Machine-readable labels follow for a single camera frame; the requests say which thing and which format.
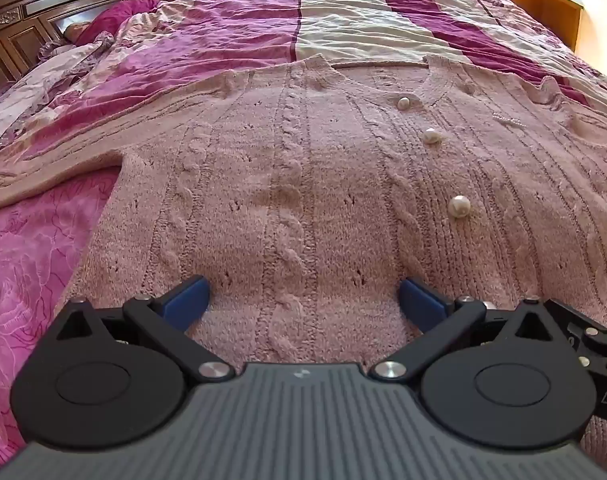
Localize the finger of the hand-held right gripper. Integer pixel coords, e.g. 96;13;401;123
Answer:
543;299;607;356

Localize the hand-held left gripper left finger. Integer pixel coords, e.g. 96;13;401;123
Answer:
56;275;236;385

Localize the carved wooden headboard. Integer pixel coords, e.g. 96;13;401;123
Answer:
0;0;130;107

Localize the magenta pillow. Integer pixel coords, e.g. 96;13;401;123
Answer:
76;0;160;47

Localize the pink knit cardigan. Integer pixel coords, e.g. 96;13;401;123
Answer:
0;54;607;467

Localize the magenta and white bedspread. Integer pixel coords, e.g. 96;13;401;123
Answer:
0;0;607;461

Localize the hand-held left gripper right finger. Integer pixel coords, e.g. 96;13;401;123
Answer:
369;278;552;382

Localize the long wooden cabinet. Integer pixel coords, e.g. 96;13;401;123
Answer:
152;0;584;53

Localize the floral ruffled pillow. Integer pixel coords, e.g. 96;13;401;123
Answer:
0;30;115;153

